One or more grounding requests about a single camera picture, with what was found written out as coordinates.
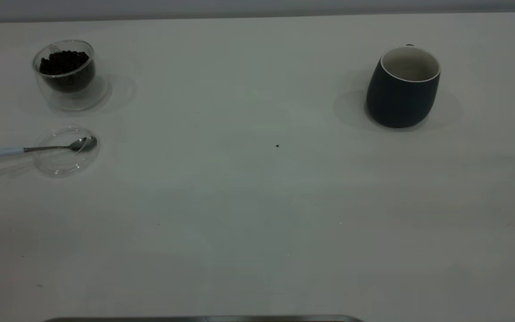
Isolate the dark grey mug white inside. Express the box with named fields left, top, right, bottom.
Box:
left=365, top=44, right=441, bottom=129

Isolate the pile of coffee beans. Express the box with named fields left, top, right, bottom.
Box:
left=38, top=50, right=95, bottom=93

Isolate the clear glass saucer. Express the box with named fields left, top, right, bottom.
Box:
left=32, top=127, right=101, bottom=178

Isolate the clear double-wall glass cup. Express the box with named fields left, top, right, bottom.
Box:
left=32, top=39, right=108, bottom=111

